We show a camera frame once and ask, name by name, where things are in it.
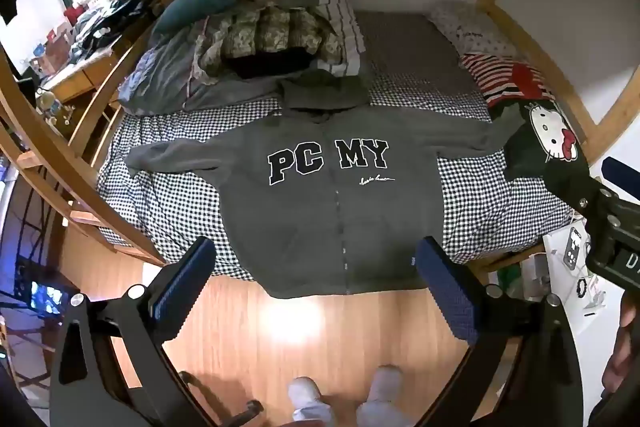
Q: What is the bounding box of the person's right foot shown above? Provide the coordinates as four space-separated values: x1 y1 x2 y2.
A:
357 366 406 427

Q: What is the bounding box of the person's foot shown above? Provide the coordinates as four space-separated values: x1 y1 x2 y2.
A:
357 366 406 427
289 377 336 426

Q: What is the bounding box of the folded black garment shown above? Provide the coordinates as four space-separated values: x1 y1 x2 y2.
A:
232 49 316 80

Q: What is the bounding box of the folded camouflage jacket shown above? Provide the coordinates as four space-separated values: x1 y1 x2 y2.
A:
197 4 346 68

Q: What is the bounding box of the person's left foot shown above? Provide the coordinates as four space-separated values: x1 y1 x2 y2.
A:
289 377 336 426

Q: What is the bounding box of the grey duvet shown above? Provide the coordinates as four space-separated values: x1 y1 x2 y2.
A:
117 14 286 115

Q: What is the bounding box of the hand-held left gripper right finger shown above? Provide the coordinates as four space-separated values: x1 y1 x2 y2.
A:
415 236 586 427

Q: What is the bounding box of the grey lettered zip hoodie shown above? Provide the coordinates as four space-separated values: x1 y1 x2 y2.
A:
125 69 526 300

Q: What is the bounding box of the person's right hand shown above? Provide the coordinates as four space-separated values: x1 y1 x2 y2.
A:
602 292 640 403

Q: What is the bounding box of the dark blue cloth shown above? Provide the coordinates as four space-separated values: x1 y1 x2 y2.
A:
600 157 640 192

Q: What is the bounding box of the small toy figure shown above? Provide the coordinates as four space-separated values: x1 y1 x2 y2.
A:
37 89 59 118

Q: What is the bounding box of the black white checkered bed sheet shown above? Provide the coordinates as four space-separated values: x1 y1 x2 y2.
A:
95 9 576 280

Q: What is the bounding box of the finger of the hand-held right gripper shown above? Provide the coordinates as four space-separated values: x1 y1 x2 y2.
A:
575 187 640 233

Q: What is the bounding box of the white dotted pillow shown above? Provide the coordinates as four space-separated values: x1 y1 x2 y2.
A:
427 2 521 60

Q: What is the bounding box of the teal pillow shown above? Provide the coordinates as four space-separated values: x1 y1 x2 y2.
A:
159 0 241 35

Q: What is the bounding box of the smartphone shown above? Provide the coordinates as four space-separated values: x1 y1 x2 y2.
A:
562 227 583 270

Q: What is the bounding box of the wooden desk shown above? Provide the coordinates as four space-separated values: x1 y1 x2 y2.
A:
42 42 131 108

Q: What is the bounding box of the paper shopping bag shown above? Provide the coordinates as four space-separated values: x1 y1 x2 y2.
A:
42 34 76 64

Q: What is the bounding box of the black chair base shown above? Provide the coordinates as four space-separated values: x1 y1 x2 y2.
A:
177 369 266 427

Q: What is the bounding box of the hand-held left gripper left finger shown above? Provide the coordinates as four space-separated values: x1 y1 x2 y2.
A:
49 236 217 427

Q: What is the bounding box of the wooden bunk bed frame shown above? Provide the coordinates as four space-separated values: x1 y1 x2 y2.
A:
0 0 640 273

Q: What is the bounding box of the white grey striped pillow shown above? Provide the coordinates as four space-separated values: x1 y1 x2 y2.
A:
300 0 371 78

